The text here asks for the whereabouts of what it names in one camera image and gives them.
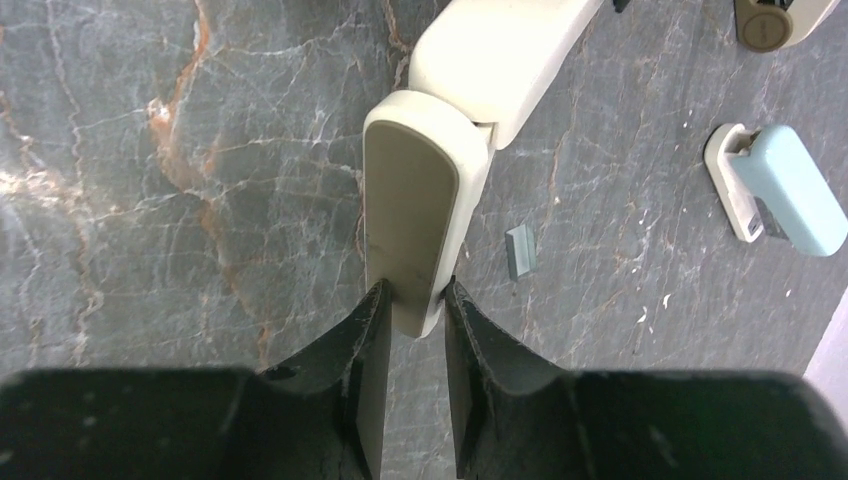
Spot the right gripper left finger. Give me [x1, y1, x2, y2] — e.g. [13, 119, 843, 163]
[1, 281, 392, 479]

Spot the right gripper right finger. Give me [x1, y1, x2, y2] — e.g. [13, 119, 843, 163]
[444, 281, 847, 479]

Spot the white stapler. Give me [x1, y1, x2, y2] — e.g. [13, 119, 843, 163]
[363, 0, 600, 338]

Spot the light blue stapler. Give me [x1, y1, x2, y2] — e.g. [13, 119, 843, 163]
[703, 123, 847, 257]

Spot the staple strip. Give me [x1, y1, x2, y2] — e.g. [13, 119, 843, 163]
[505, 224, 537, 282]

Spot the small beige stapler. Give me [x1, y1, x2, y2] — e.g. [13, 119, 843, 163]
[734, 0, 841, 53]

